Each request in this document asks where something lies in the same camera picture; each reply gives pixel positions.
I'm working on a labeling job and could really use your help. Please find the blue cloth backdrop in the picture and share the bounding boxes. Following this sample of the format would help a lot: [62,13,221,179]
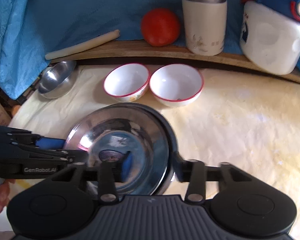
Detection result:
[0,0,300,100]

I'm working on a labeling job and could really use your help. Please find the white bottle blue cap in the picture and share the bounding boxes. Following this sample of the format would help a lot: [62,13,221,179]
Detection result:
[239,0,300,75]

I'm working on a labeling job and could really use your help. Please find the red tomato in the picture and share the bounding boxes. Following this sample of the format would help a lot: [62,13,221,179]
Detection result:
[141,8,181,47]

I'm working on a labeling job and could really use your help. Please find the large steel plate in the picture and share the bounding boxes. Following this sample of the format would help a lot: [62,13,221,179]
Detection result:
[64,103,178,197]

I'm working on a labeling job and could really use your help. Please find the wooden board shelf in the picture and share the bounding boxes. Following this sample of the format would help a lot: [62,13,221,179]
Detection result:
[50,39,300,87]

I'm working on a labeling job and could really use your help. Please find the person's left hand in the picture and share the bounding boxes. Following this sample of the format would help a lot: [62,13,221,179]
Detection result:
[0,179,15,213]

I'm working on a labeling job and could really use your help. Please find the white steel thermos jar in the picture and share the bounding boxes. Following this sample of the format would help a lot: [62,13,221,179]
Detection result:
[182,0,228,56]

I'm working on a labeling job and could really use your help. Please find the cream table cloth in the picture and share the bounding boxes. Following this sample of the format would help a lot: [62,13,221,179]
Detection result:
[10,65,300,239]

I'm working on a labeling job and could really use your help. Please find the white bowl red rim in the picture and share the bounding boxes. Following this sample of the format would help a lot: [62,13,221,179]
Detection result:
[149,64,204,107]
[103,63,151,102]

